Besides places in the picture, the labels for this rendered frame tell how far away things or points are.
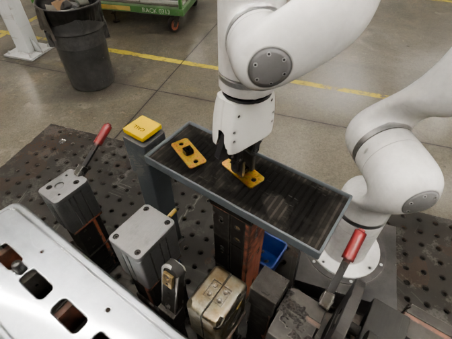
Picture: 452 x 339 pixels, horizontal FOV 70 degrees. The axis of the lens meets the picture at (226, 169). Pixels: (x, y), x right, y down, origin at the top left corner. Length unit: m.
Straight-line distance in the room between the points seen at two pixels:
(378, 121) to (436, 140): 2.24
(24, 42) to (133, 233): 3.58
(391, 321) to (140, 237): 0.40
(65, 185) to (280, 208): 0.48
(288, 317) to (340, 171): 1.85
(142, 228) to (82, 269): 0.18
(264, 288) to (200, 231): 0.56
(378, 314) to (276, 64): 0.35
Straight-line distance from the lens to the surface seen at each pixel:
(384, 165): 0.64
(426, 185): 0.64
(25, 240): 0.82
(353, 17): 0.38
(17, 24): 4.02
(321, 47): 0.36
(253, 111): 0.49
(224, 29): 0.41
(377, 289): 0.97
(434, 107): 0.65
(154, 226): 0.60
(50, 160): 1.46
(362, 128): 0.70
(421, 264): 1.17
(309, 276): 0.93
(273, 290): 0.55
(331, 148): 2.50
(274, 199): 0.57
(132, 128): 0.73
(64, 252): 0.77
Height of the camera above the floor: 1.60
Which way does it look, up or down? 46 degrees down
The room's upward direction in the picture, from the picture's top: straight up
